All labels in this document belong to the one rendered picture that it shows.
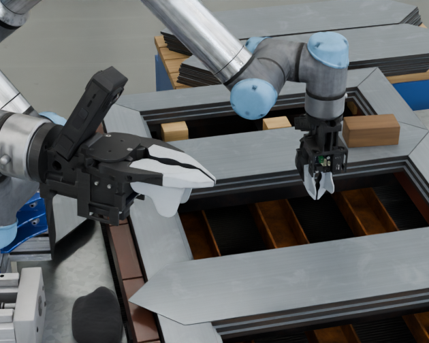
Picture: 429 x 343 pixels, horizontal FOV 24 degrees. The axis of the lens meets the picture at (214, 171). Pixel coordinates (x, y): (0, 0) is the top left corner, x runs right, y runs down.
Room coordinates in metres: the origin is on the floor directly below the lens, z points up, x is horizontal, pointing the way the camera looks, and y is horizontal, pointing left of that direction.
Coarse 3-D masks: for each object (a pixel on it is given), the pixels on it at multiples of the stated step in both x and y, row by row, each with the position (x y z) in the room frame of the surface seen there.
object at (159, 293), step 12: (156, 276) 1.47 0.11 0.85; (168, 276) 1.47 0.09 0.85; (144, 288) 1.43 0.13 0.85; (156, 288) 1.43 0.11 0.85; (168, 288) 1.43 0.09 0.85; (156, 300) 1.40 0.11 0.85; (168, 300) 1.40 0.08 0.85; (156, 312) 1.36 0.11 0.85; (168, 312) 1.36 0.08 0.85; (180, 312) 1.36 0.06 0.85
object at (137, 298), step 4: (140, 288) 1.43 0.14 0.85; (136, 292) 1.42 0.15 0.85; (140, 292) 1.42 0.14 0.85; (132, 296) 1.41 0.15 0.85; (136, 296) 1.41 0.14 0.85; (140, 296) 1.41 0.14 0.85; (128, 300) 1.40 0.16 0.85; (132, 300) 1.40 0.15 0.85; (136, 300) 1.40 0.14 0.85; (140, 300) 1.40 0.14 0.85; (144, 300) 1.40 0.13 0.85; (136, 304) 1.39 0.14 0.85; (140, 304) 1.39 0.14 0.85; (144, 304) 1.39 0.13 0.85
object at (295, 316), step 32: (288, 96) 2.19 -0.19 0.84; (352, 96) 2.22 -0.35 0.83; (384, 160) 1.89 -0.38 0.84; (192, 192) 1.78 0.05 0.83; (224, 192) 1.79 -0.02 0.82; (192, 256) 1.56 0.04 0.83; (224, 320) 1.35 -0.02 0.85; (256, 320) 1.36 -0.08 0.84; (288, 320) 1.37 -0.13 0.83; (320, 320) 1.37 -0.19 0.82
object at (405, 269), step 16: (368, 240) 1.58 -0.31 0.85; (384, 240) 1.58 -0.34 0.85; (400, 240) 1.58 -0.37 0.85; (384, 256) 1.53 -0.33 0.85; (400, 256) 1.53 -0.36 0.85; (416, 256) 1.53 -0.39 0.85; (400, 272) 1.48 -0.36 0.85; (416, 272) 1.48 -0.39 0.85; (400, 288) 1.43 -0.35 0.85; (416, 288) 1.43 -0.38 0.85
